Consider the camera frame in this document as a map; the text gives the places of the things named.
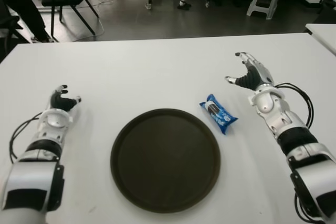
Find black chair with curved armrest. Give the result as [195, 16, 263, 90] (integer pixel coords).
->
[313, 0, 336, 24]

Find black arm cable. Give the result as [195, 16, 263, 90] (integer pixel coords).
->
[9, 112, 44, 164]
[293, 194, 326, 221]

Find black right forearm cable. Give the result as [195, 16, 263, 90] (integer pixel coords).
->
[274, 82, 315, 130]

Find person in black clothes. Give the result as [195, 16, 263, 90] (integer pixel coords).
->
[0, 0, 57, 43]

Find black right upper arm cable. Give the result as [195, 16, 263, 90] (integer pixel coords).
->
[293, 194, 326, 221]

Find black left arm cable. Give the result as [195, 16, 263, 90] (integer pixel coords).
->
[9, 112, 44, 164]

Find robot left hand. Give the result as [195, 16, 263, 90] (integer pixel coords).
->
[49, 84, 82, 112]

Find neighbouring white table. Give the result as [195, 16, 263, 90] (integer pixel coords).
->
[304, 23, 336, 57]

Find round dark brown tray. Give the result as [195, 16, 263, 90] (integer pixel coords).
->
[110, 108, 222, 214]

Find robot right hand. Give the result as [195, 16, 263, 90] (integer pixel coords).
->
[224, 51, 276, 91]

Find black swivel chair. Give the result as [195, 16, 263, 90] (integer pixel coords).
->
[0, 11, 29, 51]

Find blue Oreo cookie pack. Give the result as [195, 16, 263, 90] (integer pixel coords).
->
[198, 93, 239, 136]

